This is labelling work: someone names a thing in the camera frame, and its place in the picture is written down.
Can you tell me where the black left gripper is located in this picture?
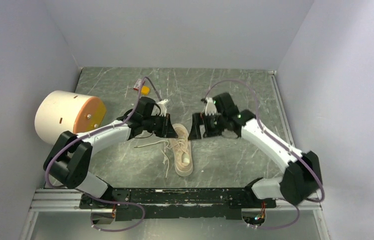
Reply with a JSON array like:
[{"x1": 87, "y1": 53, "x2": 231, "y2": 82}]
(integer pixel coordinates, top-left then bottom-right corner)
[{"x1": 143, "y1": 112, "x2": 178, "y2": 139}]

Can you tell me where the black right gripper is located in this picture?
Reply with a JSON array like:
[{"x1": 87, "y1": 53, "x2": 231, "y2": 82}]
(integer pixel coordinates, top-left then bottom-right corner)
[{"x1": 187, "y1": 111, "x2": 226, "y2": 141}]

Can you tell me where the white shoelace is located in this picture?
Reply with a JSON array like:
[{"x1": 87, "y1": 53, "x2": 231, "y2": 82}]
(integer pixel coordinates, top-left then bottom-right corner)
[{"x1": 135, "y1": 140, "x2": 175, "y2": 178}]

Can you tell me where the beige canvas sneaker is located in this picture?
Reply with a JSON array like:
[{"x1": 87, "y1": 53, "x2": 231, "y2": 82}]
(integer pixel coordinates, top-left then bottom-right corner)
[{"x1": 169, "y1": 123, "x2": 193, "y2": 177}]

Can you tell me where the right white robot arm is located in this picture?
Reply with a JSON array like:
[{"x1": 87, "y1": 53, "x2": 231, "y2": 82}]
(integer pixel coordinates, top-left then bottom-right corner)
[{"x1": 188, "y1": 92, "x2": 322, "y2": 207}]

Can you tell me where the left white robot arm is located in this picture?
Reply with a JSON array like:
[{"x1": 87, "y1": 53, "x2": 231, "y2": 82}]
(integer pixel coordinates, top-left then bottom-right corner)
[{"x1": 44, "y1": 96, "x2": 178, "y2": 208}]

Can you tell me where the yellow small block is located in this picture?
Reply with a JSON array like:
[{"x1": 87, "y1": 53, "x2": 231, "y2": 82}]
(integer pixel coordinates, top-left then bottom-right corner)
[{"x1": 140, "y1": 86, "x2": 151, "y2": 96}]

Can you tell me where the red white small box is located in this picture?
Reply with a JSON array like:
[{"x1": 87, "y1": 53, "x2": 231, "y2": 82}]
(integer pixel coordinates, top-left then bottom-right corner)
[{"x1": 133, "y1": 79, "x2": 144, "y2": 92}]

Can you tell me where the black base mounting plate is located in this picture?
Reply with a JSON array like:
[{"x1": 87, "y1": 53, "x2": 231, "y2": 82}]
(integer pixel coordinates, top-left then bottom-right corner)
[{"x1": 79, "y1": 187, "x2": 276, "y2": 221}]

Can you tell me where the white orange cylinder drum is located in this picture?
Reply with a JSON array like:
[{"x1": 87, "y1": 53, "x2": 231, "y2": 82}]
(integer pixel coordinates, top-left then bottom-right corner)
[{"x1": 35, "y1": 90, "x2": 107, "y2": 145}]

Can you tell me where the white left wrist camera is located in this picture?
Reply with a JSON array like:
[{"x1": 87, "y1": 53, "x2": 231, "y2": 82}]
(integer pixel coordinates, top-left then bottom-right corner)
[{"x1": 157, "y1": 99, "x2": 170, "y2": 117}]

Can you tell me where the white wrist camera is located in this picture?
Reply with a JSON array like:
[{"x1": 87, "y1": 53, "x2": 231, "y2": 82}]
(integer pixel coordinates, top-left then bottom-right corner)
[
  {"x1": 157, "y1": 99, "x2": 170, "y2": 117},
  {"x1": 203, "y1": 97, "x2": 218, "y2": 116}
]

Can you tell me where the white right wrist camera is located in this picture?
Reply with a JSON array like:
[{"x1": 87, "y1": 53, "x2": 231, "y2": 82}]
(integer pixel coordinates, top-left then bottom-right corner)
[{"x1": 203, "y1": 97, "x2": 218, "y2": 116}]

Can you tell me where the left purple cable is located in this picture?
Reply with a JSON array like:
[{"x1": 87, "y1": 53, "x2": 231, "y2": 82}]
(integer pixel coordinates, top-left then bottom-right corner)
[{"x1": 44, "y1": 76, "x2": 163, "y2": 200}]

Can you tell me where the purple cable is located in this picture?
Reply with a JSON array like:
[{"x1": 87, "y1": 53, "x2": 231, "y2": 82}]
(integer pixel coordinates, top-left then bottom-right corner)
[
  {"x1": 44, "y1": 76, "x2": 163, "y2": 200},
  {"x1": 201, "y1": 79, "x2": 325, "y2": 230}
]

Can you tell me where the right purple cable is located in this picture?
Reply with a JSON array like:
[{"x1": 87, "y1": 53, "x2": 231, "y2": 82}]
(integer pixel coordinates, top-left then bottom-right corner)
[{"x1": 201, "y1": 79, "x2": 325, "y2": 230}]

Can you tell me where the aluminium frame rail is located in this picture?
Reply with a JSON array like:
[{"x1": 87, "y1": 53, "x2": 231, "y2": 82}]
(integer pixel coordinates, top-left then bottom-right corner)
[{"x1": 30, "y1": 186, "x2": 321, "y2": 217}]

